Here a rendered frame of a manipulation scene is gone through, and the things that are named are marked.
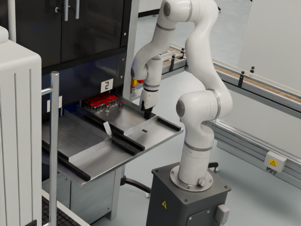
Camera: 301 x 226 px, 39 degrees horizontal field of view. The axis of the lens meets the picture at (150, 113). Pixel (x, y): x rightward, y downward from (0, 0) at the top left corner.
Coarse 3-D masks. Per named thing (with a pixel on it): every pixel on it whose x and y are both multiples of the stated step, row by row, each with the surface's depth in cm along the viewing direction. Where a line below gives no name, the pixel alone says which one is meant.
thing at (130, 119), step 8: (120, 96) 237; (128, 104) 235; (136, 104) 231; (80, 112) 223; (88, 112) 218; (104, 112) 226; (112, 112) 227; (120, 112) 228; (128, 112) 229; (136, 112) 230; (152, 112) 225; (104, 120) 212; (112, 120) 220; (120, 120) 221; (128, 120) 222; (136, 120) 223; (144, 120) 224; (152, 120) 221; (120, 128) 214; (128, 128) 214; (136, 128) 212
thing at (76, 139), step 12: (60, 120) 213; (72, 120) 215; (48, 132) 202; (60, 132) 204; (72, 132) 205; (84, 132) 206; (96, 132) 205; (48, 144) 188; (60, 144) 195; (72, 144) 196; (84, 144) 197; (96, 144) 192; (108, 144) 199; (72, 156) 182
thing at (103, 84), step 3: (105, 81) 221; (108, 81) 223; (111, 81) 224; (102, 84) 220; (105, 84) 222; (108, 84) 224; (111, 84) 225; (102, 87) 221; (108, 87) 225; (111, 87) 226; (102, 90) 221; (105, 90) 223
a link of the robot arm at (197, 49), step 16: (192, 0) 167; (208, 0) 170; (192, 16) 168; (208, 16) 169; (192, 32) 171; (208, 32) 168; (192, 48) 167; (208, 48) 168; (192, 64) 167; (208, 64) 166; (208, 80) 169; (224, 96) 167; (224, 112) 168
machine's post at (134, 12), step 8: (136, 0) 215; (136, 8) 217; (136, 16) 219; (136, 24) 222; (128, 32) 220; (128, 40) 222; (128, 48) 225; (128, 56) 227; (128, 64) 230; (128, 72) 233; (128, 80) 236; (120, 88) 237; (128, 88) 238; (128, 96) 241; (120, 168) 265; (120, 176) 268; (112, 200) 273; (112, 208) 276; (104, 216) 284; (112, 216) 280
